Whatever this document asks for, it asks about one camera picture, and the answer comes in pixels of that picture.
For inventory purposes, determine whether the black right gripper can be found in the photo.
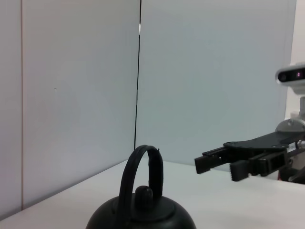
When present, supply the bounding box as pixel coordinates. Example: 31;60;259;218
194;130;305;182

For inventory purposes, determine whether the black round teapot with handle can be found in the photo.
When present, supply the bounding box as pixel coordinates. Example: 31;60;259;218
84;145;197;229

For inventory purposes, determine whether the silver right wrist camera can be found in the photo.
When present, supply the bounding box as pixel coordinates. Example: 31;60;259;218
275;62;305;117

